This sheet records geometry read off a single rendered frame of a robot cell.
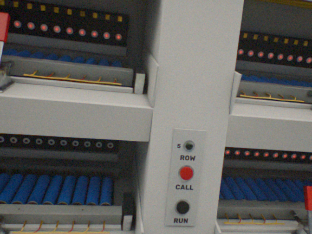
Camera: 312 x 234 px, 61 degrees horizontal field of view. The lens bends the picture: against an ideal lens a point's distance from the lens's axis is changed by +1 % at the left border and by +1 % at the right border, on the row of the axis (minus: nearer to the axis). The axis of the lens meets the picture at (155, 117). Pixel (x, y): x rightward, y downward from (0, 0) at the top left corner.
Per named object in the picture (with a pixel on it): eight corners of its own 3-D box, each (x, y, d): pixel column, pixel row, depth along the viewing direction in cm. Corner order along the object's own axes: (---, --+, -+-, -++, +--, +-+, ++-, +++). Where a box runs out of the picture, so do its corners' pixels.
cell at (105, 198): (112, 185, 46) (111, 212, 40) (101, 185, 45) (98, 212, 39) (113, 176, 45) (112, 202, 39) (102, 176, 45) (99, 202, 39)
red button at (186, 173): (192, 180, 32) (193, 167, 32) (179, 180, 32) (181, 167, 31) (190, 178, 33) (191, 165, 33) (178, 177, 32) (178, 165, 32)
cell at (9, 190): (24, 183, 43) (8, 211, 37) (12, 182, 43) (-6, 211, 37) (23, 173, 43) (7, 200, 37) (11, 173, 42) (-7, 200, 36)
